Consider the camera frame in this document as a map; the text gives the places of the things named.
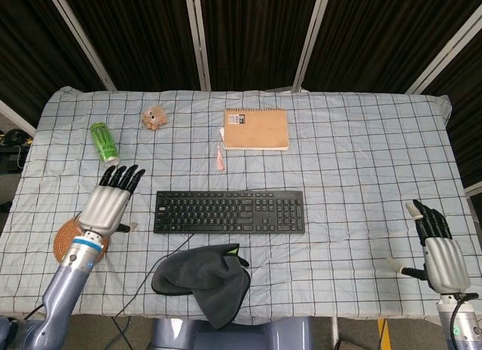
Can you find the kraft spiral notebook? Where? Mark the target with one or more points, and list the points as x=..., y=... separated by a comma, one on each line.
x=256, y=129

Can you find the woven round coaster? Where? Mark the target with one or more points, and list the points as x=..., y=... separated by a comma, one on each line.
x=64, y=242

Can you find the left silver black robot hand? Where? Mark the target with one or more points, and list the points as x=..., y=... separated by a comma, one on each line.
x=107, y=205

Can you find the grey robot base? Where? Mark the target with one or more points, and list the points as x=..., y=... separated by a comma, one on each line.
x=229, y=334

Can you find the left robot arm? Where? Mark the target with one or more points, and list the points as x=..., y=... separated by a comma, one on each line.
x=60, y=286

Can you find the dark grey cloth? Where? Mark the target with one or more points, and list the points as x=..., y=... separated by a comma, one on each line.
x=203, y=278

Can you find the brown plush toy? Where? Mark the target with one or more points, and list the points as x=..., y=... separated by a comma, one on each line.
x=154, y=117

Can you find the pink tassel bookmark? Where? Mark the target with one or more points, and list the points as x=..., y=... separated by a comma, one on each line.
x=219, y=154

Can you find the blue checked tablecloth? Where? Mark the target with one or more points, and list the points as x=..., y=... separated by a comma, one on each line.
x=263, y=169

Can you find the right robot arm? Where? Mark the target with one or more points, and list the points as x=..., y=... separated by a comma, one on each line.
x=461, y=321

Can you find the green energy drink can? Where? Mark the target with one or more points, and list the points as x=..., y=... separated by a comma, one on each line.
x=105, y=143

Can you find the black keyboard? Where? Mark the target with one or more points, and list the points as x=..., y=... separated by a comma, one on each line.
x=229, y=211

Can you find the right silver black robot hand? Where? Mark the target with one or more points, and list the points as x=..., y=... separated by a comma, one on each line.
x=444, y=257

